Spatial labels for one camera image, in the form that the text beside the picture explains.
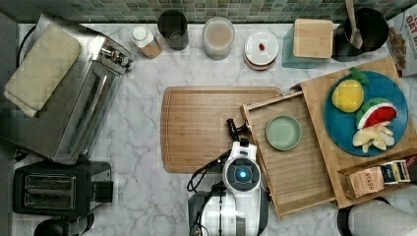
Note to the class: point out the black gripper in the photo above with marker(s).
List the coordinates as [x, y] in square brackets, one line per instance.
[235, 132]

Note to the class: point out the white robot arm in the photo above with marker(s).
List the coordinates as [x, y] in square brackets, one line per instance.
[228, 195]

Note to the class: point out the wooden drawer cabinet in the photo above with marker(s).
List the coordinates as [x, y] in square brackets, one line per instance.
[315, 92]

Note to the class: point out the small green bowl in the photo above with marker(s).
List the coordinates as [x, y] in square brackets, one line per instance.
[283, 132]

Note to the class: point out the bamboo cutting board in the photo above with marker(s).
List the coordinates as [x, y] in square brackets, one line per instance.
[193, 129]

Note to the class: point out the red white lidded bowl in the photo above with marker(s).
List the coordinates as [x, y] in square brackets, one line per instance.
[260, 50]

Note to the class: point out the glass jar brown contents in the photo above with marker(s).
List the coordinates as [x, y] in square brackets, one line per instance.
[218, 35]

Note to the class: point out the teal container bamboo lid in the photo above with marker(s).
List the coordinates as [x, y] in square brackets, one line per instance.
[308, 44]

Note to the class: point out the dark grey cup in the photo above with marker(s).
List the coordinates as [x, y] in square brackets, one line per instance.
[173, 26]

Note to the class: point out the white cap spice bottle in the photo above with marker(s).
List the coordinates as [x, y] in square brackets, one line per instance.
[145, 40]

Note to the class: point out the stash tea bag packet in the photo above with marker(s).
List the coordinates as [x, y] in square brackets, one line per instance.
[365, 182]

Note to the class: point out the blue plate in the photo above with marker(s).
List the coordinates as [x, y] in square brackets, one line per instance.
[341, 126]

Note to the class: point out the plush watermelon slice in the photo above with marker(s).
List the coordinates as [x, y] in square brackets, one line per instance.
[375, 111]

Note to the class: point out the plush apple slices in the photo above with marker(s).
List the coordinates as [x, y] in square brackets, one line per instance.
[378, 136]

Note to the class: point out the wooden tea box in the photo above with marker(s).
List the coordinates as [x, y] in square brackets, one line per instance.
[408, 155]

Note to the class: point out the wooden spoon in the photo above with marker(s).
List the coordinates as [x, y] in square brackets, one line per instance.
[355, 36]

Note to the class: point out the white paper towel roll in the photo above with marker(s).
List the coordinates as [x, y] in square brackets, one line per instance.
[375, 218]

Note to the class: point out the dark tea bag packets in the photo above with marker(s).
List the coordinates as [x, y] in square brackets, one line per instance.
[395, 172]

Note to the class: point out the black utensil holder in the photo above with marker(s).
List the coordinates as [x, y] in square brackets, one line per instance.
[374, 31]

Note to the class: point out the stainless toaster oven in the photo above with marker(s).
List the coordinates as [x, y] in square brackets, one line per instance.
[64, 129]

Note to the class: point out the oat cereal box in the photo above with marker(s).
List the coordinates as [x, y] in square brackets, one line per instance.
[402, 41]

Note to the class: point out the folded beige towel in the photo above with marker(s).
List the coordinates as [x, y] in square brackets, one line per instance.
[48, 61]

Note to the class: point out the black two-slot toaster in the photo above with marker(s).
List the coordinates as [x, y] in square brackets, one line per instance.
[48, 188]

